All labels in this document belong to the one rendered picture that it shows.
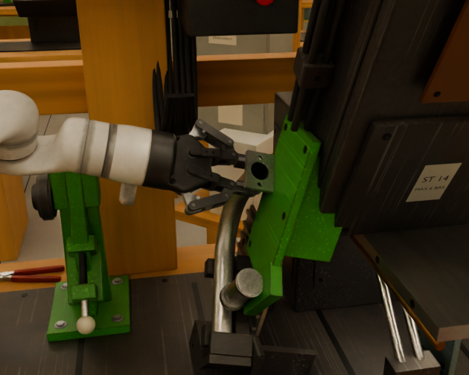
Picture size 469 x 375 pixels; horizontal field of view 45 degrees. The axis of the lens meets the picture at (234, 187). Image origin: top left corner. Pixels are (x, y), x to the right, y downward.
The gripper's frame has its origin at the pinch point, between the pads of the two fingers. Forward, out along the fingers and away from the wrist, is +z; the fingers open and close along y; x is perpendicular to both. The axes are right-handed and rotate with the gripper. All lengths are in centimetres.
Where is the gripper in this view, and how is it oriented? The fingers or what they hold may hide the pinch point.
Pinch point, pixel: (248, 175)
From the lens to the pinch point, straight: 77.3
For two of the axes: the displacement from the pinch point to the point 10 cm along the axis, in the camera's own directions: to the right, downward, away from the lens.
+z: 9.5, 1.6, 2.7
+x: -3.1, 3.5, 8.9
